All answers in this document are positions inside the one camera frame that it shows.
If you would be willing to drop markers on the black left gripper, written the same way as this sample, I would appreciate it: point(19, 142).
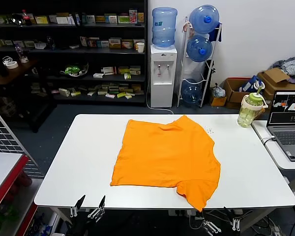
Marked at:
point(84, 227)

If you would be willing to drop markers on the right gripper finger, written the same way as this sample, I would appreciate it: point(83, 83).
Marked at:
point(235, 223)
point(210, 225)

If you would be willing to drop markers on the orange printed t-shirt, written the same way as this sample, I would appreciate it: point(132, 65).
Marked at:
point(162, 157)

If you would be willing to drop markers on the pile of striped clothes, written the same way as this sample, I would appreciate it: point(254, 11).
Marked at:
point(293, 66)

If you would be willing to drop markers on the grey open laptop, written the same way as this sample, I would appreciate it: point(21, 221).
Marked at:
point(285, 137)

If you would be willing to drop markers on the green lid drinking bottle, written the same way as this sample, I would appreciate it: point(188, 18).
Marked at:
point(245, 115)

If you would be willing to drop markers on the small orange box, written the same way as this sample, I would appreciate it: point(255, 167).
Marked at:
point(217, 101)

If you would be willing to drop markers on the open brown cardboard box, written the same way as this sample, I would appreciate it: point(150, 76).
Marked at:
point(232, 98)

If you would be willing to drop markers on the small white box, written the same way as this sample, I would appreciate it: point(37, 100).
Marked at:
point(98, 75)

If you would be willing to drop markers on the white plastic bag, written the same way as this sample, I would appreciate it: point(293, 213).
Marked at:
point(218, 91)

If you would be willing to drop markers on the blue printed package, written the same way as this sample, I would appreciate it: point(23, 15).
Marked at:
point(248, 86)

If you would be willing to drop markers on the white red striped box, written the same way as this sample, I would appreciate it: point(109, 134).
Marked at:
point(108, 70)

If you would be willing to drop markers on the glass bowl green contents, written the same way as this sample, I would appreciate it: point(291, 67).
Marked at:
point(73, 70)

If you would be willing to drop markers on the yellow green flat box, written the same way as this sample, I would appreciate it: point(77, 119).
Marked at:
point(124, 70)

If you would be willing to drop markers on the cream stacked box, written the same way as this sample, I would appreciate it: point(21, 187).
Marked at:
point(135, 70)

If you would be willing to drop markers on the white water dispenser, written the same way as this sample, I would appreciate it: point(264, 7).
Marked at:
point(162, 81)

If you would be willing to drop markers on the large cardboard box with flap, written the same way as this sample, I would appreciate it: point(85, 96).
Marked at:
point(273, 76)

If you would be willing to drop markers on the brown wooden desk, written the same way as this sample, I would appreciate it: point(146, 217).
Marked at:
point(12, 72)

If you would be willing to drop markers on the black tripod stand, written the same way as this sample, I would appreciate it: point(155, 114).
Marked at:
point(209, 70)

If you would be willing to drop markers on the black shelving unit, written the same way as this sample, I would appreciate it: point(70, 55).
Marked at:
point(64, 51)

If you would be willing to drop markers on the white tape roll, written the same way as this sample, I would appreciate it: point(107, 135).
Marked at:
point(12, 65)

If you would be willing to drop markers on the flat white box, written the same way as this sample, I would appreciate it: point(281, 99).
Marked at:
point(74, 46)

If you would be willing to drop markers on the pale blue medicine box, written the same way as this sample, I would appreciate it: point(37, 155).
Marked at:
point(104, 43)

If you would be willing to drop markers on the black tumbler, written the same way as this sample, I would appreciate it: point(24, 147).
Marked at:
point(1, 67)

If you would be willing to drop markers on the white orange medicine box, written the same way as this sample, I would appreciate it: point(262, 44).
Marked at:
point(93, 42)

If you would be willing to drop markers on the white red medicine box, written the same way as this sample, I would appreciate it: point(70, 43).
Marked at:
point(83, 41)

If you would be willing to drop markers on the yellow green medicine box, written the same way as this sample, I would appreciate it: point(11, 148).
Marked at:
point(115, 43)

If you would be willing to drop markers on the cream red medicine box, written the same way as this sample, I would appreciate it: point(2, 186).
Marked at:
point(127, 44)

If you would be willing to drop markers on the white paper cup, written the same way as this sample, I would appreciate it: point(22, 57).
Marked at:
point(140, 48)

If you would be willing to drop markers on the dark blue bottle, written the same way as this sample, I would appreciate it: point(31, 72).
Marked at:
point(50, 43)

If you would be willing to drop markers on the clear bottle purple label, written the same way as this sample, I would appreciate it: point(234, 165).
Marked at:
point(19, 51)

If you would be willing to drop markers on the beige medicine box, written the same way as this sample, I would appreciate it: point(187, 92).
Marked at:
point(137, 40)

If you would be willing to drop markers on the white grey medicine box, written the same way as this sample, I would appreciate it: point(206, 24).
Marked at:
point(90, 19)

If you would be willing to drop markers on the dark blue hanging cloth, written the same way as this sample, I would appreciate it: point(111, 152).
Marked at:
point(215, 35)

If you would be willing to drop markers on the white plain carton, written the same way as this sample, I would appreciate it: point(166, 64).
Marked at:
point(62, 20)

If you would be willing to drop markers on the white teal medicine box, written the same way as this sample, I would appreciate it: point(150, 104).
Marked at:
point(111, 18)

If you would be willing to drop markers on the green white medicine box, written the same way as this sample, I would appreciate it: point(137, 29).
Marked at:
point(124, 19)

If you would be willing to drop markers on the yellow white medicine box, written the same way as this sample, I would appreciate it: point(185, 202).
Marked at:
point(41, 19)

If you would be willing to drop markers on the labelled blue water jug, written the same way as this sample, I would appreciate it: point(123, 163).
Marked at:
point(163, 27)

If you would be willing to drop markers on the tall pink medicine box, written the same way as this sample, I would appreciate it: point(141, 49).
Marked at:
point(133, 16)

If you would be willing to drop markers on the cola bottle red label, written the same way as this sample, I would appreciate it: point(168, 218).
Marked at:
point(27, 19)

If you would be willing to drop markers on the shiny metal kettle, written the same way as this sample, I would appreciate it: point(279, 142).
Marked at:
point(16, 19)

